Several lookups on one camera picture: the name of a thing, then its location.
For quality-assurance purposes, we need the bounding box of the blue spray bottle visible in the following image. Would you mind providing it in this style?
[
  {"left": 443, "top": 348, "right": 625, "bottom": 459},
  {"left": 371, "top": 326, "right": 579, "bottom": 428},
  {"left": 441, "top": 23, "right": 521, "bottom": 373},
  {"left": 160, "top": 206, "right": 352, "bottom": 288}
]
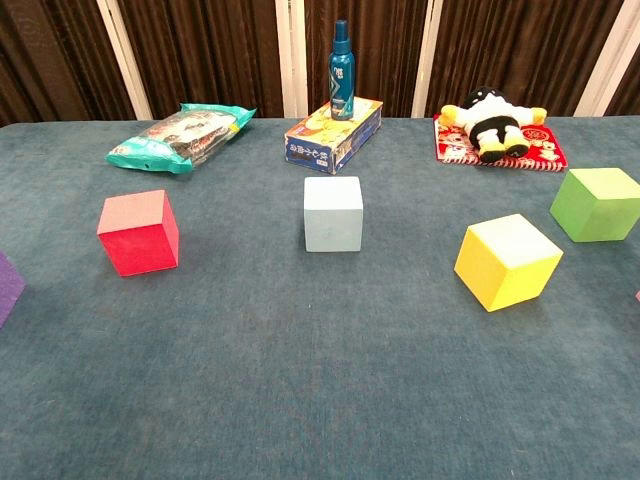
[{"left": 327, "top": 19, "right": 356, "bottom": 122}]

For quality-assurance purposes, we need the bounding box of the teal snack bag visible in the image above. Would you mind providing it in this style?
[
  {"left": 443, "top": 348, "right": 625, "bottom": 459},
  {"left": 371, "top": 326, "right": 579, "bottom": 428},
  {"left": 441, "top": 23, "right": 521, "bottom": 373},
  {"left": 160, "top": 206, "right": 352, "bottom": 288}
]
[{"left": 104, "top": 102, "right": 258, "bottom": 175}]

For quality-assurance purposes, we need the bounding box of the blue yellow tissue box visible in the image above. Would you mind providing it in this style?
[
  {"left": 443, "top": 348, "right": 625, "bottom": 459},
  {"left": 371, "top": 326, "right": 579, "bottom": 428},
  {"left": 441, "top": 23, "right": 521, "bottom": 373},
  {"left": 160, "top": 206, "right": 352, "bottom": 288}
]
[{"left": 284, "top": 98, "right": 385, "bottom": 176}]

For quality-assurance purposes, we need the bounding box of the black white plush toy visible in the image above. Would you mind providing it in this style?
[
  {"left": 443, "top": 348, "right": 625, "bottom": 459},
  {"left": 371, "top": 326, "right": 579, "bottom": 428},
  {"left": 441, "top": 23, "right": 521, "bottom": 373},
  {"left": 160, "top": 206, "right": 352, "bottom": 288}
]
[{"left": 439, "top": 85, "right": 548, "bottom": 163}]

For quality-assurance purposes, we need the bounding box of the green foam cube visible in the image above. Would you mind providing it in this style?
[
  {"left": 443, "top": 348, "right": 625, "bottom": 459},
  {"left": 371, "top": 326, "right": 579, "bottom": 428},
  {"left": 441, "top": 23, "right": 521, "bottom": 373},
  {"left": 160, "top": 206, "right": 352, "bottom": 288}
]
[{"left": 549, "top": 167, "right": 640, "bottom": 244}]

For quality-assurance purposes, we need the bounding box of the yellow foam cube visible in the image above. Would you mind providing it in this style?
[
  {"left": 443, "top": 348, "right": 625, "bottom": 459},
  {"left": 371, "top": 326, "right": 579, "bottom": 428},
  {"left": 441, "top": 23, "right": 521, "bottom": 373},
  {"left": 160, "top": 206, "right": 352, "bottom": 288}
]
[{"left": 453, "top": 213, "right": 565, "bottom": 313}]

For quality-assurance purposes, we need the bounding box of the white frame post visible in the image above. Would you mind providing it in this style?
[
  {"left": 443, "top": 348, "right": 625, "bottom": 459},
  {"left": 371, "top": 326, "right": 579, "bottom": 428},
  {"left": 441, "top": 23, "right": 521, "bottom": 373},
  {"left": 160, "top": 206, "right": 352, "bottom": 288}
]
[
  {"left": 96, "top": 0, "right": 154, "bottom": 121},
  {"left": 410, "top": 0, "right": 444, "bottom": 119},
  {"left": 573, "top": 0, "right": 640, "bottom": 118},
  {"left": 274, "top": 0, "right": 309, "bottom": 119}
]

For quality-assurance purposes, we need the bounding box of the red printed spiral notebook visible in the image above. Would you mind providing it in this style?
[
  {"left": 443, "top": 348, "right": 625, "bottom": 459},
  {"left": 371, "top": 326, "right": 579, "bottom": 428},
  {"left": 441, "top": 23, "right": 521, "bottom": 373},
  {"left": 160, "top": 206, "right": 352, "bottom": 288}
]
[{"left": 432, "top": 113, "right": 570, "bottom": 172}]

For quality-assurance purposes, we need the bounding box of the brown pleated curtain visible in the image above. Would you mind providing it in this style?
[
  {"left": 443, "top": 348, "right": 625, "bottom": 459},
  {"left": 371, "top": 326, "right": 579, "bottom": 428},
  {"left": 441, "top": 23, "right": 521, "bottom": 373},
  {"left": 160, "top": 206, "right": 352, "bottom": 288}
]
[{"left": 0, "top": 0, "right": 640, "bottom": 129}]

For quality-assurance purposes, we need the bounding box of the teal felt table cloth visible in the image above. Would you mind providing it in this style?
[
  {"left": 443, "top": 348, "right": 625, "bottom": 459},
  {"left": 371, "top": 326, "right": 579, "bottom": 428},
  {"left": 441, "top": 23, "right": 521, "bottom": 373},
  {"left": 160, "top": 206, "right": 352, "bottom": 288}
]
[{"left": 0, "top": 117, "right": 640, "bottom": 480}]

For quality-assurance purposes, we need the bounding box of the light blue foam cube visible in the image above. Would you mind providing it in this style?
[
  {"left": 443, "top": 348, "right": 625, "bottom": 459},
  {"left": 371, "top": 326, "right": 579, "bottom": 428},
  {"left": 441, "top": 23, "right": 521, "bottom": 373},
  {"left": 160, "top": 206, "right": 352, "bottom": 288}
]
[{"left": 303, "top": 175, "right": 364, "bottom": 253}]

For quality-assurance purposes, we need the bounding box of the red foam cube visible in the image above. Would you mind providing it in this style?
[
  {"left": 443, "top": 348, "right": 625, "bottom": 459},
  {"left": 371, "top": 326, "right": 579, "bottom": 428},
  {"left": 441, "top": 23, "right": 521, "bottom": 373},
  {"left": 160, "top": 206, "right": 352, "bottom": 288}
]
[{"left": 96, "top": 189, "right": 180, "bottom": 278}]

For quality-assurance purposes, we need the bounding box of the purple foam cube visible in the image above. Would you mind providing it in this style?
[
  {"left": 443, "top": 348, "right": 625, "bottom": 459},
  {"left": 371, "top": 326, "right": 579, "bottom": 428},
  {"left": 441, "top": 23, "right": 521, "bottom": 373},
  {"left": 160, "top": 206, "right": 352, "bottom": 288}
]
[{"left": 0, "top": 250, "right": 27, "bottom": 330}]

